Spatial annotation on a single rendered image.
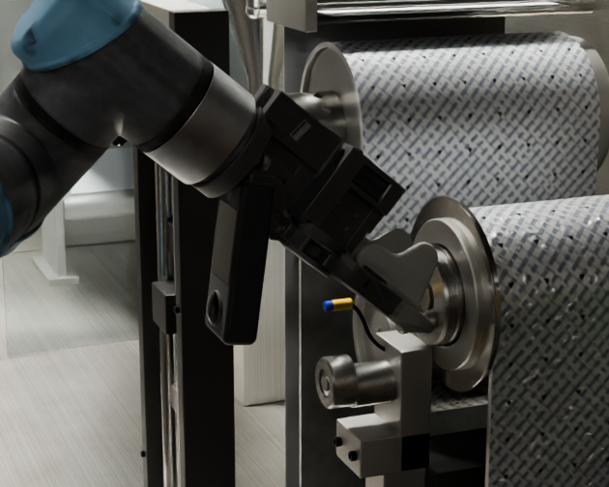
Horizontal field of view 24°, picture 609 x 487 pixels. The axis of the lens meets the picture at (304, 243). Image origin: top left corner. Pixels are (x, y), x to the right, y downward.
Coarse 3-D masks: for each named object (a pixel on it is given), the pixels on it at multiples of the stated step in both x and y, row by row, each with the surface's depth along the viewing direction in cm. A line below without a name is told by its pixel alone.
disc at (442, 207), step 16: (432, 208) 107; (448, 208) 104; (464, 208) 102; (416, 224) 110; (464, 224) 102; (480, 240) 100; (480, 256) 100; (480, 272) 101; (496, 272) 99; (496, 288) 99; (496, 304) 99; (496, 320) 99; (496, 336) 100; (480, 352) 102; (496, 352) 100; (432, 368) 110; (464, 368) 104; (480, 368) 102; (448, 384) 107; (464, 384) 105; (480, 384) 103
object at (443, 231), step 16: (432, 224) 106; (448, 224) 103; (416, 240) 109; (432, 240) 106; (448, 240) 104; (464, 240) 102; (464, 256) 101; (464, 272) 102; (464, 288) 102; (480, 288) 100; (480, 304) 100; (464, 320) 102; (480, 320) 101; (464, 336) 103; (480, 336) 101; (432, 352) 108; (448, 352) 105; (464, 352) 103; (448, 368) 106
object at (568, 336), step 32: (576, 320) 103; (608, 320) 104; (512, 352) 102; (544, 352) 103; (576, 352) 104; (608, 352) 105; (512, 384) 102; (544, 384) 103; (576, 384) 104; (608, 384) 106; (512, 416) 103; (544, 416) 104; (576, 416) 105; (608, 416) 106; (512, 448) 104; (544, 448) 105; (576, 448) 106; (608, 448) 107; (512, 480) 104; (544, 480) 106; (576, 480) 107; (608, 480) 108
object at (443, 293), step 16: (448, 256) 103; (448, 272) 102; (432, 288) 104; (448, 288) 102; (432, 304) 105; (448, 304) 102; (464, 304) 102; (448, 320) 102; (432, 336) 104; (448, 336) 103
